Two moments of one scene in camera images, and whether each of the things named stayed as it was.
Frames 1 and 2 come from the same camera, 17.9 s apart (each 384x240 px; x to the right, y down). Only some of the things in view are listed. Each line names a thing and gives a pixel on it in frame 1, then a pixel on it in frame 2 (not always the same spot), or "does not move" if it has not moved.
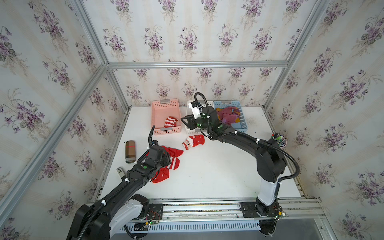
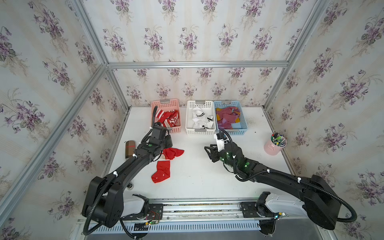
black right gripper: [190, 120] -> [214, 152]
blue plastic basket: [230, 112] does not move
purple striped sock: [228, 115] does not move
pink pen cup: [282, 140] does not move
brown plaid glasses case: [130, 151] does not move
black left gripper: [166, 159] -> [168, 140]
